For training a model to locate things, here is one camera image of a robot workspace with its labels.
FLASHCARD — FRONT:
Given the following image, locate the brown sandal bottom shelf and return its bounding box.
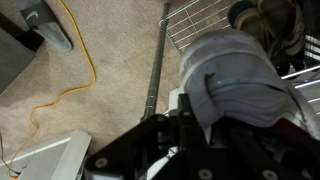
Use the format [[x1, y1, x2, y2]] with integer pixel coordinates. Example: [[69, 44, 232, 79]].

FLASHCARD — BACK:
[[227, 0, 305, 56]]

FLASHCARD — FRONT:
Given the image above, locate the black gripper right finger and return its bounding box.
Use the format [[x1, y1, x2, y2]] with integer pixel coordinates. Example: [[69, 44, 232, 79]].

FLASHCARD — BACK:
[[214, 118, 320, 180]]

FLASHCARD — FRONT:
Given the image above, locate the yellow extension cord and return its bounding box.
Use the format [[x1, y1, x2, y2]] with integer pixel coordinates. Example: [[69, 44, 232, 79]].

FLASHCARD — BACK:
[[0, 0, 98, 178]]

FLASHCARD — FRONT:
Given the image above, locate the chrome wire shoe rack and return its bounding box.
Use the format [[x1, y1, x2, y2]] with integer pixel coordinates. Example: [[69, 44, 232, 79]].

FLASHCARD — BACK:
[[143, 0, 319, 118]]

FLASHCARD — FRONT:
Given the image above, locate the white door right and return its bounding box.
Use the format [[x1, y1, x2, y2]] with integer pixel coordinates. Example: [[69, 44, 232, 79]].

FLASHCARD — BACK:
[[0, 130, 91, 180]]

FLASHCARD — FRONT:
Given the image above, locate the grey floor mat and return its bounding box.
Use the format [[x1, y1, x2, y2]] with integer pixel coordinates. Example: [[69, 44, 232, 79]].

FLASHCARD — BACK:
[[0, 13, 44, 94]]

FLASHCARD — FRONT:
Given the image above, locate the light grey sneaker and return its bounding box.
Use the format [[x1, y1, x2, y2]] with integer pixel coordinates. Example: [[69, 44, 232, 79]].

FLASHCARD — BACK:
[[180, 29, 320, 140]]

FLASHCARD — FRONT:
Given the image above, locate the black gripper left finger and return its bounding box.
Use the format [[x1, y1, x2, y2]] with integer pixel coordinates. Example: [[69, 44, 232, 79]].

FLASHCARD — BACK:
[[84, 94, 212, 180]]

